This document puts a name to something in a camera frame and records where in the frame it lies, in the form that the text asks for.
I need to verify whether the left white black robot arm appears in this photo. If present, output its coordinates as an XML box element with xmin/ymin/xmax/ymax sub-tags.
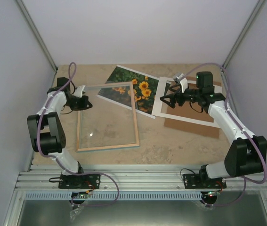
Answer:
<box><xmin>27</xmin><ymin>77</ymin><xmax>93</xmax><ymax>188</ymax></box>

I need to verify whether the wrist white camera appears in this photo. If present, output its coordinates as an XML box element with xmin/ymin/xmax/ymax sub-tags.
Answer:
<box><xmin>73</xmin><ymin>85</ymin><xmax>85</xmax><ymax>98</ymax></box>
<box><xmin>173</xmin><ymin>73</ymin><xmax>188</xmax><ymax>93</ymax></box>

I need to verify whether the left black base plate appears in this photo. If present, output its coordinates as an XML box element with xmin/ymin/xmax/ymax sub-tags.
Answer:
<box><xmin>58</xmin><ymin>174</ymin><xmax>100</xmax><ymax>190</ymax></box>

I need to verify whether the crumpled clear plastic bag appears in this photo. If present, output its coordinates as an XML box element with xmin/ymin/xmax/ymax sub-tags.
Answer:
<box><xmin>70</xmin><ymin>205</ymin><xmax>83</xmax><ymax>222</ymax></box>

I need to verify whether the left controller circuit board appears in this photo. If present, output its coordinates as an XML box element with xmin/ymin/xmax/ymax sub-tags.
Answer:
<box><xmin>71</xmin><ymin>190</ymin><xmax>92</xmax><ymax>199</ymax></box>

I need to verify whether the sunflower photo print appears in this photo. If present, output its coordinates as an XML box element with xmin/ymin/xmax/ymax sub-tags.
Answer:
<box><xmin>98</xmin><ymin>66</ymin><xmax>159</xmax><ymax>118</ymax></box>

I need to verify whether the white paper mat border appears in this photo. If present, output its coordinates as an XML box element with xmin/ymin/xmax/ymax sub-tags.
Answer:
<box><xmin>152</xmin><ymin>77</ymin><xmax>219</xmax><ymax>128</ymax></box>

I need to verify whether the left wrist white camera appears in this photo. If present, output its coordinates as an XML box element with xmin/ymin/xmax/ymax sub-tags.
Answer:
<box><xmin>73</xmin><ymin>85</ymin><xmax>85</xmax><ymax>98</ymax></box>

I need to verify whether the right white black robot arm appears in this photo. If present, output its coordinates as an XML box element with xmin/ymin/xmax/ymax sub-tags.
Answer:
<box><xmin>160</xmin><ymin>72</ymin><xmax>267</xmax><ymax>188</ymax></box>

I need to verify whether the controller circuit board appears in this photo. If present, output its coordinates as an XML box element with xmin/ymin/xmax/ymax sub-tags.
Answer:
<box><xmin>205</xmin><ymin>190</ymin><xmax>220</xmax><ymax>197</ymax></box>
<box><xmin>71</xmin><ymin>190</ymin><xmax>92</xmax><ymax>199</ymax></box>

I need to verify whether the grey slotted cable duct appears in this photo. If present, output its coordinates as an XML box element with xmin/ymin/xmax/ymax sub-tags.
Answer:
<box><xmin>25</xmin><ymin>191</ymin><xmax>202</xmax><ymax>201</ymax></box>

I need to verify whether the right aluminium corner post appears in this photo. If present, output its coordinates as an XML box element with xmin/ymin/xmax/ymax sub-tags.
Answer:
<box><xmin>223</xmin><ymin>0</ymin><xmax>267</xmax><ymax>68</ymax></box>

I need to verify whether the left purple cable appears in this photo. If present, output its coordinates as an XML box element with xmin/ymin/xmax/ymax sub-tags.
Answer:
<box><xmin>36</xmin><ymin>62</ymin><xmax>120</xmax><ymax>208</ymax></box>

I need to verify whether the aluminium corner post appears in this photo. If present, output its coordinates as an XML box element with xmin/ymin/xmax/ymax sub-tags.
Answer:
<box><xmin>223</xmin><ymin>0</ymin><xmax>267</xmax><ymax>68</ymax></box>
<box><xmin>15</xmin><ymin>0</ymin><xmax>58</xmax><ymax>73</ymax></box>

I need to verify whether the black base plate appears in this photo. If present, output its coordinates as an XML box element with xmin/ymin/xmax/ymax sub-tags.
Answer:
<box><xmin>182</xmin><ymin>173</ymin><xmax>227</xmax><ymax>189</ymax></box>
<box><xmin>58</xmin><ymin>174</ymin><xmax>100</xmax><ymax>190</ymax></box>

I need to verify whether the aluminium rail platform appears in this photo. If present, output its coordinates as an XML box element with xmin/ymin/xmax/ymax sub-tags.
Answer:
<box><xmin>15</xmin><ymin>163</ymin><xmax>267</xmax><ymax>192</ymax></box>

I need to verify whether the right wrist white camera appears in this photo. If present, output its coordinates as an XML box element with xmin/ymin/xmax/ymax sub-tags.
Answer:
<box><xmin>173</xmin><ymin>73</ymin><xmax>188</xmax><ymax>93</ymax></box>

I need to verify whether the right controller circuit board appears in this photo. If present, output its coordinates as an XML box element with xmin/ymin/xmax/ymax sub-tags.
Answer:
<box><xmin>205</xmin><ymin>190</ymin><xmax>220</xmax><ymax>197</ymax></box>

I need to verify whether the brown cardboard backing board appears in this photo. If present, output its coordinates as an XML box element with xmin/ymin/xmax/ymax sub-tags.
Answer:
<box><xmin>164</xmin><ymin>102</ymin><xmax>220</xmax><ymax>139</ymax></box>

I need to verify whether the left aluminium corner post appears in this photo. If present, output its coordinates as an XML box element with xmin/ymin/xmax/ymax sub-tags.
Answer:
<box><xmin>15</xmin><ymin>0</ymin><xmax>58</xmax><ymax>73</ymax></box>

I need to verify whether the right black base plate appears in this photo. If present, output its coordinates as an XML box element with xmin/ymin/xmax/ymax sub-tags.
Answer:
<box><xmin>182</xmin><ymin>173</ymin><xmax>227</xmax><ymax>189</ymax></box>

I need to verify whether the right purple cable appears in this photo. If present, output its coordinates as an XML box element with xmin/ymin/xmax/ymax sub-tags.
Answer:
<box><xmin>182</xmin><ymin>62</ymin><xmax>267</xmax><ymax>208</ymax></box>

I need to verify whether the purple cable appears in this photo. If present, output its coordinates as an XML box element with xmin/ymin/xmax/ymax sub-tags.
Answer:
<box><xmin>182</xmin><ymin>62</ymin><xmax>267</xmax><ymax>208</ymax></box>
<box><xmin>36</xmin><ymin>62</ymin><xmax>120</xmax><ymax>208</ymax></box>

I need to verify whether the wooden picture frame with glass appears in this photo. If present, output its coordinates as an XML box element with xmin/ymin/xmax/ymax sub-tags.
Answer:
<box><xmin>76</xmin><ymin>82</ymin><xmax>139</xmax><ymax>153</ymax></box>

